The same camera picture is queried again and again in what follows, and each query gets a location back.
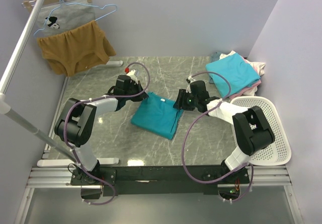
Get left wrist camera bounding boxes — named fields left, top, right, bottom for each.
left=125, top=67, right=139, bottom=84

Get folded light blue t-shirt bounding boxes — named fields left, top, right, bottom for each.
left=205, top=53, right=260, bottom=97

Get brown hanging shorts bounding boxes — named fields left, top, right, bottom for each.
left=37, top=20, right=116, bottom=77

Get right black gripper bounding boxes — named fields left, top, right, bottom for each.
left=173, top=89, right=199, bottom=111

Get white rack foot rear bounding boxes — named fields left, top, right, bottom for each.
left=93, top=60, right=123, bottom=68

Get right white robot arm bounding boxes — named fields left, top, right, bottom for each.
left=173, top=81, right=275, bottom=184

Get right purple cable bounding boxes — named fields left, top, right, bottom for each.
left=181, top=70, right=254, bottom=202

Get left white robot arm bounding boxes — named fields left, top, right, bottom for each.
left=54, top=74, right=148, bottom=185

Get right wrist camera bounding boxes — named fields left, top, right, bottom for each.
left=186, top=76, right=196, bottom=92

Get black base beam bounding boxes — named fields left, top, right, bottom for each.
left=70, top=165, right=250, bottom=199

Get white plastic laundry basket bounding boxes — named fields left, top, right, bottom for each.
left=231, top=96, right=291, bottom=166

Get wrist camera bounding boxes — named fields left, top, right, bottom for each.
left=125, top=67, right=139, bottom=84
left=186, top=76, right=196, bottom=92

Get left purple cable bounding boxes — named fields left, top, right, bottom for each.
left=63, top=62, right=151, bottom=206

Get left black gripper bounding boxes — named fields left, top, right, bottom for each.
left=125, top=81, right=149, bottom=102

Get grey panda garment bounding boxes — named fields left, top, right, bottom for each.
left=36, top=0, right=96, bottom=37

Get purple cable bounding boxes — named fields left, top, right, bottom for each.
left=181, top=70, right=254, bottom=202
left=63, top=62, right=151, bottom=206

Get white clothes rack pole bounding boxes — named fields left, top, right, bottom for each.
left=1, top=0, right=75, bottom=162

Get blue wire hanger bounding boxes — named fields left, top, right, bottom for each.
left=33, top=0, right=118, bottom=38

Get aluminium rail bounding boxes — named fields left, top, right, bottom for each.
left=26, top=166, right=292, bottom=189

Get folded grey-blue garment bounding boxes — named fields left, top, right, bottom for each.
left=210, top=51, right=222, bottom=62

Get teal t-shirt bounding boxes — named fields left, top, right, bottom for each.
left=131, top=92, right=183, bottom=140

